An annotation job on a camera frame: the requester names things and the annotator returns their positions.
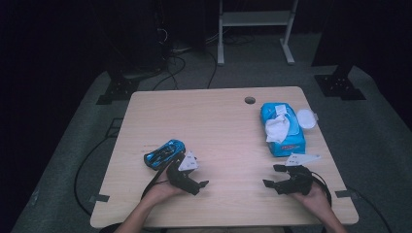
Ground person's right hand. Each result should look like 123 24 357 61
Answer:
291 183 330 215

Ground white wet wipe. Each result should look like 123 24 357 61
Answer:
264 104 292 145

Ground black metal stand base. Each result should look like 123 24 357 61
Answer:
314 63 367 102
95 75 141 106

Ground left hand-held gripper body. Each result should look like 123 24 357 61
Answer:
166 150 199 189

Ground grey tape strip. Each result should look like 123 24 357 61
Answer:
88 193 111 205
334 189 360 199

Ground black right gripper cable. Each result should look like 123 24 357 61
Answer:
310 171 333 208

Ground person's left hand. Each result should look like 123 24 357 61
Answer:
141 171 188 208

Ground blue wet wipes pack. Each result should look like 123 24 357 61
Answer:
259 102 319 158

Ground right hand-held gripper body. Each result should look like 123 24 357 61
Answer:
275 152 322 196

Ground black floor cable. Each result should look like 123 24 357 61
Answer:
152 53 188 92
347 185 394 233
73 135 114 216
206 49 219 90

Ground white metal desk frame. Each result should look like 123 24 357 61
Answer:
217 0 299 66

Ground blue and black toy car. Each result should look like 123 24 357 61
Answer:
143 139 187 171

